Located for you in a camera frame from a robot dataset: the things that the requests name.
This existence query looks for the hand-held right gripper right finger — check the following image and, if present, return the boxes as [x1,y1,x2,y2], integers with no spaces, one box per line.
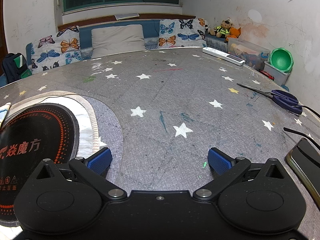
[193,147,285,202]

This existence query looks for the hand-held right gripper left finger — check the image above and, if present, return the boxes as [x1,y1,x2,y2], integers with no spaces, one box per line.
[36,147,127,202]

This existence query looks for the light blue striped shirt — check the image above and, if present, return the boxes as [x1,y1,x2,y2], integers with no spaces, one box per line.
[0,102,12,126]

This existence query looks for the black round induction cooker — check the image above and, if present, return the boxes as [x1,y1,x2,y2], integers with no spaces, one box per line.
[0,103,82,228]

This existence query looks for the black smartphone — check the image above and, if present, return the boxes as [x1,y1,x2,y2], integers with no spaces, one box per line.
[285,138,320,203]

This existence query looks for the red toy car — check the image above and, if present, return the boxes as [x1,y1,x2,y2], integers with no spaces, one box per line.
[258,69,276,80]

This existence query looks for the white plastic bin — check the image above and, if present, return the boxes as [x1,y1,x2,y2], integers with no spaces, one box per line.
[263,61,292,87]

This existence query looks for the white remote control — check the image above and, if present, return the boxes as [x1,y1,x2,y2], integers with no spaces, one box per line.
[202,47,246,66]

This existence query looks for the clear plastic storage box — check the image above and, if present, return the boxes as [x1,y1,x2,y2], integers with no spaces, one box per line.
[227,38,272,71]

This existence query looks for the green plastic bowl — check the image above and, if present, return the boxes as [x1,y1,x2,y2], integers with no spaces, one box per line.
[269,47,294,74]

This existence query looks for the butterfly print pillow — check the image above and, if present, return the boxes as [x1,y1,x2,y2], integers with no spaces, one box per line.
[29,25,83,72]
[158,18,207,49]

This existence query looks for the grey pillow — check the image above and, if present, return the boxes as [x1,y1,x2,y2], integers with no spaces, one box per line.
[91,24,146,59]

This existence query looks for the dark blue backpack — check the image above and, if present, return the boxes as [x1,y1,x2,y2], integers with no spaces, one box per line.
[2,52,33,84]

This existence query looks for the orange plush toy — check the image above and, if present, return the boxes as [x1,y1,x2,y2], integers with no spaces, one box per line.
[225,27,242,43]

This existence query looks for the brown teddy bear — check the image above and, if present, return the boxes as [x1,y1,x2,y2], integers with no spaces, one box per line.
[209,18,234,39]

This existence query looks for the blue sofa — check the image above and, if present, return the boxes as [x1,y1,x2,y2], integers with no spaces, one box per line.
[0,19,229,87]

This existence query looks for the folded grey cloth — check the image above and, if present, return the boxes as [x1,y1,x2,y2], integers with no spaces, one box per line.
[114,12,140,21]

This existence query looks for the thin white cable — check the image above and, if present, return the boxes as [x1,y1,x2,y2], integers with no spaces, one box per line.
[37,91,83,99]

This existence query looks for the black cable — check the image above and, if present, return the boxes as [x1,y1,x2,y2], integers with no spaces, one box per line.
[292,104,320,118]
[283,127,320,148]

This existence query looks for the blue handled scissors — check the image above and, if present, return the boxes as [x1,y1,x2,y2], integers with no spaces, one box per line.
[237,83,303,115]

